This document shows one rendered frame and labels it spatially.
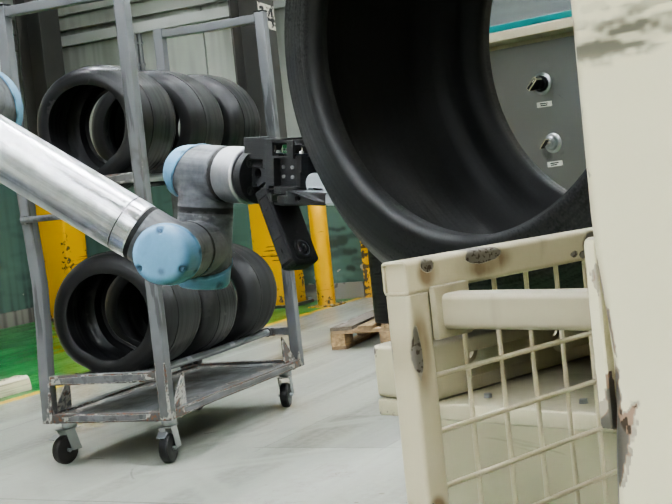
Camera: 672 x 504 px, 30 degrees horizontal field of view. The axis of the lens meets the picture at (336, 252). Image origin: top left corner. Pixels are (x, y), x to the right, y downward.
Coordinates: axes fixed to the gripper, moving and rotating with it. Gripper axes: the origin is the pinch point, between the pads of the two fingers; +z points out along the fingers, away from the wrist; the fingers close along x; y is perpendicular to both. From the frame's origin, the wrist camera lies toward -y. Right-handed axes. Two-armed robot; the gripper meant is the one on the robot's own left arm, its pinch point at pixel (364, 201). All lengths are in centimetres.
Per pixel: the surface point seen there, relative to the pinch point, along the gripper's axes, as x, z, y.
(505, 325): -57, 65, 2
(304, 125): -11.5, 2.1, 9.4
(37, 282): 164, -350, -68
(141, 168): 185, -302, -20
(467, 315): -57, 63, 2
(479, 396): -4.7, 21.2, -19.1
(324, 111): -11.7, 5.5, 11.0
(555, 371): 10.1, 20.4, -19.2
